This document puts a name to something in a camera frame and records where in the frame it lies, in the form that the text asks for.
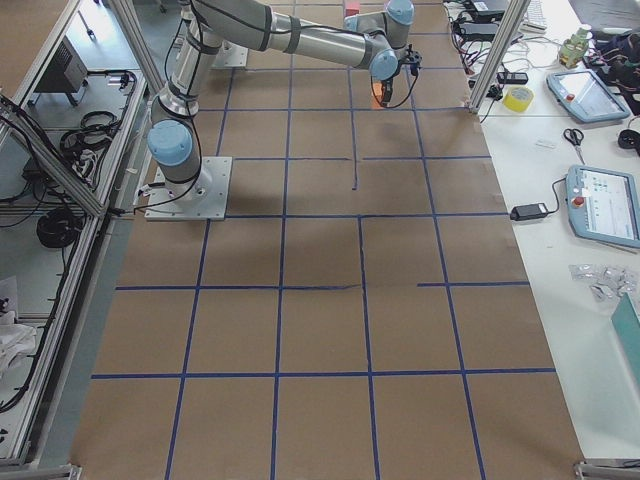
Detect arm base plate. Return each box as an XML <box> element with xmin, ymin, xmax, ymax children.
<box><xmin>211</xmin><ymin>40</ymin><xmax>249</xmax><ymax>70</ymax></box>
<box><xmin>144</xmin><ymin>156</ymin><xmax>233</xmax><ymax>221</ymax></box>

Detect far teach pendant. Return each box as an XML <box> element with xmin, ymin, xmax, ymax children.
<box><xmin>546</xmin><ymin>70</ymin><xmax>630</xmax><ymax>123</ymax></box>

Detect near teach pendant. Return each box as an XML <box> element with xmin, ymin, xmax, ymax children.
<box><xmin>565</xmin><ymin>165</ymin><xmax>639</xmax><ymax>249</ymax></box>

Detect yellow tape roll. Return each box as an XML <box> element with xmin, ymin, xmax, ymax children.
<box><xmin>503</xmin><ymin>85</ymin><xmax>534</xmax><ymax>113</ymax></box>

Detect red foam block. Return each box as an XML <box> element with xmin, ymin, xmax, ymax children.
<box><xmin>344</xmin><ymin>0</ymin><xmax>361</xmax><ymax>17</ymax></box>

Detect aluminium frame post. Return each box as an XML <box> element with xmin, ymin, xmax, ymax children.
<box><xmin>468</xmin><ymin>0</ymin><xmax>530</xmax><ymax>113</ymax></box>

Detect teal board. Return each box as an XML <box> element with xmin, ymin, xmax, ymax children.
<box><xmin>611</xmin><ymin>293</ymin><xmax>640</xmax><ymax>385</ymax></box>

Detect bag of screws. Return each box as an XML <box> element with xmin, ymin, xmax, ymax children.
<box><xmin>568</xmin><ymin>264</ymin><xmax>639</xmax><ymax>302</ymax></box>

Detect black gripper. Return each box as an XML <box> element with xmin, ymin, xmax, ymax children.
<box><xmin>372</xmin><ymin>77</ymin><xmax>394</xmax><ymax>106</ymax></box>

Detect orange foam block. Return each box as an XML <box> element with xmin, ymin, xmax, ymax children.
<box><xmin>371</xmin><ymin>84</ymin><xmax>391</xmax><ymax>109</ymax></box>

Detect black power adapter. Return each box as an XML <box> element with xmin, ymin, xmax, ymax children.
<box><xmin>509</xmin><ymin>203</ymin><xmax>550</xmax><ymax>221</ymax></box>

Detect black handled scissors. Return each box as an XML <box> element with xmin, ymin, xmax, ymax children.
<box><xmin>563</xmin><ymin>128</ymin><xmax>585</xmax><ymax>165</ymax></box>

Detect teach pendant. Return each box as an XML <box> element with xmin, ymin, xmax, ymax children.
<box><xmin>546</xmin><ymin>70</ymin><xmax>630</xmax><ymax>123</ymax></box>
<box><xmin>565</xmin><ymin>165</ymin><xmax>639</xmax><ymax>249</ymax></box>

